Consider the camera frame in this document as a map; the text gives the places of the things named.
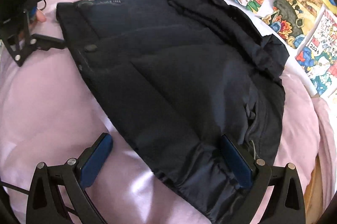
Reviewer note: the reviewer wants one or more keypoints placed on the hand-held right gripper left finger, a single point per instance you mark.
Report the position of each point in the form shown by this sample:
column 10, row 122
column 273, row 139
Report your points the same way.
column 96, row 160

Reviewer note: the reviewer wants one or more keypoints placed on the landscape fields drawing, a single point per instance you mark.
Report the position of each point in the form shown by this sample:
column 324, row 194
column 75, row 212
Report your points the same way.
column 289, row 8

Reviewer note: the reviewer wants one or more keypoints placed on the tower and buildings drawing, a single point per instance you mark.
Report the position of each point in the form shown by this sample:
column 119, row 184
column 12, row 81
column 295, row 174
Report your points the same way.
column 321, row 55

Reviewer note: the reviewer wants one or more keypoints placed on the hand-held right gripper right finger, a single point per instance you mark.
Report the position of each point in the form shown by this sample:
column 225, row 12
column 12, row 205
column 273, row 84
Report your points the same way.
column 237, row 160

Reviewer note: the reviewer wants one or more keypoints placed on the person's left hand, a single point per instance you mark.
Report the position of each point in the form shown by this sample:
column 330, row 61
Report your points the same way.
column 40, row 17

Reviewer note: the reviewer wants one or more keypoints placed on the wooden bed frame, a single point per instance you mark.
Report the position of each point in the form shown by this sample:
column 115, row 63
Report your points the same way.
column 314, row 181

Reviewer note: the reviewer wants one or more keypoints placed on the pink blanket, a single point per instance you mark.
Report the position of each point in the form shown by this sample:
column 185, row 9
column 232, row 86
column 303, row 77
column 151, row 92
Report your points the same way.
column 52, row 108

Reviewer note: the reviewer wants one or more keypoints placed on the black padded jacket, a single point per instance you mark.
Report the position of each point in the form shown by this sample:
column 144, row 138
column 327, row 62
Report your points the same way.
column 171, row 68

